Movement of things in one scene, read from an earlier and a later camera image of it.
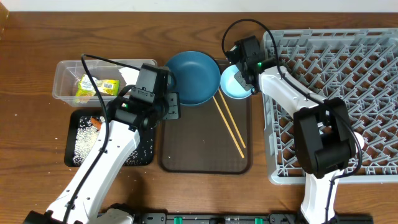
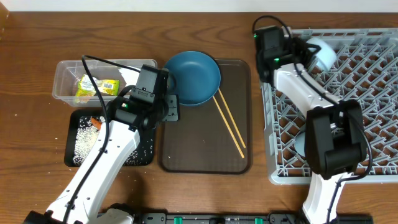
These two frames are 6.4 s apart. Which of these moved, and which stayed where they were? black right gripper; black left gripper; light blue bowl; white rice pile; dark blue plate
Moved: light blue bowl; black right gripper
Stayed: black left gripper; white rice pile; dark blue plate
